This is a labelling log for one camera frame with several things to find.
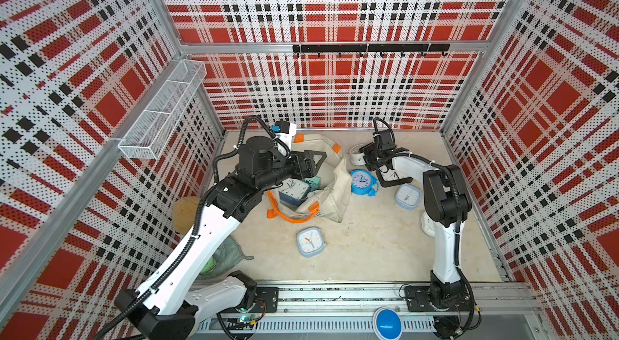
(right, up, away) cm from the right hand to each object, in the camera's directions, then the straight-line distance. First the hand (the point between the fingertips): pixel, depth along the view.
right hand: (362, 152), depth 103 cm
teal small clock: (-21, -12, -7) cm, 25 cm away
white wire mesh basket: (-84, +6, -14) cm, 85 cm away
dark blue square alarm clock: (-29, -16, -7) cm, 34 cm away
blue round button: (+2, -50, -35) cm, 61 cm away
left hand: (-18, -1, -38) cm, 42 cm away
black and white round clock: (-2, -2, -2) cm, 4 cm away
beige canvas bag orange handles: (-14, -14, -28) cm, 34 cm away
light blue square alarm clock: (-22, -32, -19) cm, 43 cm away
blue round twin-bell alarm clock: (0, -13, -3) cm, 13 cm away
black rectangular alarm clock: (+12, -11, -2) cm, 16 cm away
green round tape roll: (-54, -37, -26) cm, 71 cm away
